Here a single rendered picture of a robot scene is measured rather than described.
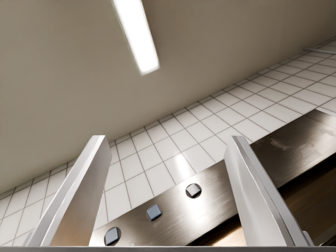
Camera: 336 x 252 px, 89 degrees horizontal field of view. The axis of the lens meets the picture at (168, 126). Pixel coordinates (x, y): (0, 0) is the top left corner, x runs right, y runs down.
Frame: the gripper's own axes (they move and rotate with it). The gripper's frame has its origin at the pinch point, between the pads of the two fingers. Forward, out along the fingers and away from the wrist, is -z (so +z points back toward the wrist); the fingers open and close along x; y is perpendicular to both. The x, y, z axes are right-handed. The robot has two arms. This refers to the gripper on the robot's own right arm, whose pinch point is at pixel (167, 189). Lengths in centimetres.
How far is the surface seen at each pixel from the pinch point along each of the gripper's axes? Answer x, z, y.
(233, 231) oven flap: -21, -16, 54
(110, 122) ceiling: 34, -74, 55
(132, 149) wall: 20, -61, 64
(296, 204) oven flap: -42, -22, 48
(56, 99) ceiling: 55, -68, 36
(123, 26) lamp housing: 19, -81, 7
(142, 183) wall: 12, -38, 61
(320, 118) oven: -70, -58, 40
